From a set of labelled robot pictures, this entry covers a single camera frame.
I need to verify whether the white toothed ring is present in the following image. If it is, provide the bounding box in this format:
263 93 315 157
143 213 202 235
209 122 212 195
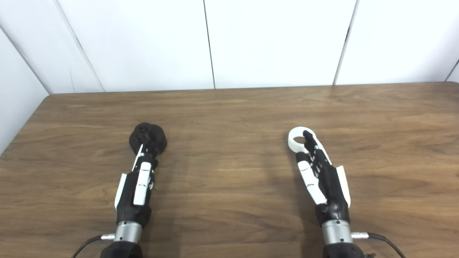
288 127 318 152

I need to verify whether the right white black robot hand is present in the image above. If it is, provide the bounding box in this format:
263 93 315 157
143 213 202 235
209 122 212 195
295 130 351 226

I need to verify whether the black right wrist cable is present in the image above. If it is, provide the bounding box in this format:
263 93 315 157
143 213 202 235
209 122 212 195
351 232 406 258

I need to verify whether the round black part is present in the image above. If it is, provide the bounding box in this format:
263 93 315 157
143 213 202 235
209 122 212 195
129 123 168 156

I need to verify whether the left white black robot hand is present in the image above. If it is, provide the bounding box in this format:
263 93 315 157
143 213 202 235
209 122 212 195
114 143 159 228

